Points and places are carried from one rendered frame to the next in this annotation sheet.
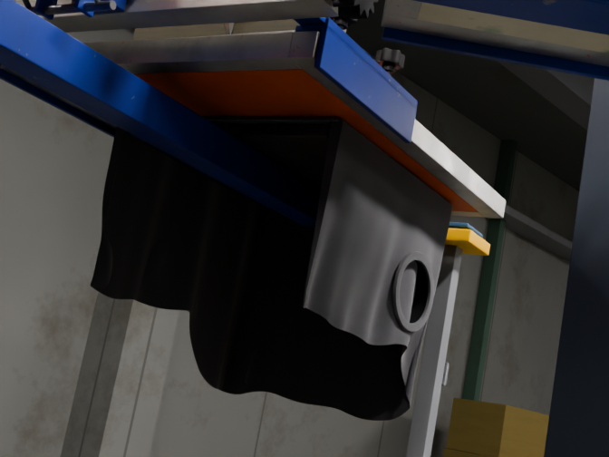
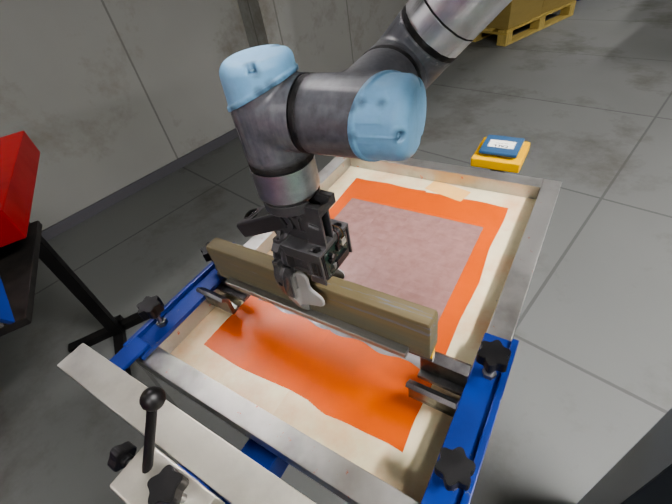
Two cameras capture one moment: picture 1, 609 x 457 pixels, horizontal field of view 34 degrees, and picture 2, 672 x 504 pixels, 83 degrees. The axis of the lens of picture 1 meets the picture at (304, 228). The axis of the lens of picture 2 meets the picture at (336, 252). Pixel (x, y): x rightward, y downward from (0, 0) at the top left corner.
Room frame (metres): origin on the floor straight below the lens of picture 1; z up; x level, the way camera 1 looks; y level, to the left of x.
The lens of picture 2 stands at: (1.13, 0.07, 1.54)
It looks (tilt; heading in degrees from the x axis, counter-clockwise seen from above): 42 degrees down; 7
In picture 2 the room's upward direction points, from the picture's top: 11 degrees counter-clockwise
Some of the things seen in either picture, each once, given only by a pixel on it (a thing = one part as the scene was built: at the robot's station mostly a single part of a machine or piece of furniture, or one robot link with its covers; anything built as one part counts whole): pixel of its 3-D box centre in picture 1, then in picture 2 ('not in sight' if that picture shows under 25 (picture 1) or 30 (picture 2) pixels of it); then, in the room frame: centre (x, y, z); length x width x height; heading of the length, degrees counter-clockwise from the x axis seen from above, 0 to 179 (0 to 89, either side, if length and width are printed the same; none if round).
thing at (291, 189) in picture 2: not in sight; (288, 175); (1.52, 0.16, 1.31); 0.08 x 0.08 x 0.05
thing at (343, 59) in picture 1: (358, 85); (470, 431); (1.34, -0.04, 0.98); 0.30 x 0.05 x 0.07; 148
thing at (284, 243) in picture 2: not in sight; (306, 230); (1.51, 0.15, 1.23); 0.09 x 0.08 x 0.12; 58
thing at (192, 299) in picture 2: (74, 91); (198, 302); (1.64, 0.44, 0.98); 0.30 x 0.05 x 0.07; 148
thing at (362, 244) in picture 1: (364, 265); not in sight; (1.65, -0.11, 0.77); 0.46 x 0.09 x 0.36; 148
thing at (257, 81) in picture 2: not in sight; (271, 111); (1.51, 0.15, 1.39); 0.09 x 0.08 x 0.11; 64
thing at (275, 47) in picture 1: (279, 140); (371, 264); (1.69, 0.07, 0.97); 0.79 x 0.58 x 0.04; 148
